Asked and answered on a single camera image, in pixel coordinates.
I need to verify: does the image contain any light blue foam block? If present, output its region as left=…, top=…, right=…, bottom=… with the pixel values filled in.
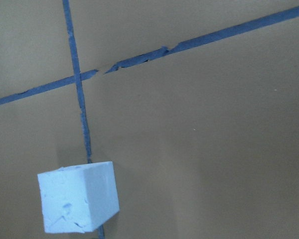
left=37, top=161, right=120, bottom=234

